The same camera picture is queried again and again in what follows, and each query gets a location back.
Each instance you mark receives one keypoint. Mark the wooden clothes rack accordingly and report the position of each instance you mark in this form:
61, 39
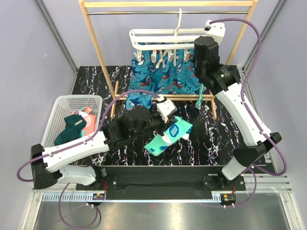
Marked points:
251, 4

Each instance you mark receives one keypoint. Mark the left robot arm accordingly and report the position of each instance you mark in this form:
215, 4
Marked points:
52, 165

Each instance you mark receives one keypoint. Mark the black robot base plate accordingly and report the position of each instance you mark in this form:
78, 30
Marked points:
171, 183

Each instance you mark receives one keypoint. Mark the white plastic clip hanger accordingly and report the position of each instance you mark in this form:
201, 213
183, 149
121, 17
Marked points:
164, 42

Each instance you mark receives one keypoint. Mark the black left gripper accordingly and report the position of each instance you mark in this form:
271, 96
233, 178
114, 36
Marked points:
165, 125

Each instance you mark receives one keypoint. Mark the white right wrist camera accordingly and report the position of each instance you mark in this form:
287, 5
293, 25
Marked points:
215, 30

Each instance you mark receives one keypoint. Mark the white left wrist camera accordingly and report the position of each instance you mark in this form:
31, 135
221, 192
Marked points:
165, 107

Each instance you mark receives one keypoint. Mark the blue shark print shorts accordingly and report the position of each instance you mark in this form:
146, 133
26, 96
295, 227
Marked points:
164, 72

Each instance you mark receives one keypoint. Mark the white perforated plastic basket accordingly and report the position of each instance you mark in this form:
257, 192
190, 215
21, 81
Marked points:
62, 108

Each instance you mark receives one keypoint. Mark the mint green sock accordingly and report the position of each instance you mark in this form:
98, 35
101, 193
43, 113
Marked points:
200, 99
179, 129

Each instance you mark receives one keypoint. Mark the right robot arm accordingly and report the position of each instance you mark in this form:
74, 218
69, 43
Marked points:
224, 83

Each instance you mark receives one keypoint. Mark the dark teal sock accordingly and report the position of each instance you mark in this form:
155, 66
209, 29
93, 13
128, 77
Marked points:
63, 137
74, 123

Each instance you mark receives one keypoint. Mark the pink sock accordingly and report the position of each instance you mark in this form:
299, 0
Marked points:
90, 123
82, 111

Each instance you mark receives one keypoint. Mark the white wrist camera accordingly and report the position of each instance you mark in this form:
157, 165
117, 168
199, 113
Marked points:
215, 30
165, 107

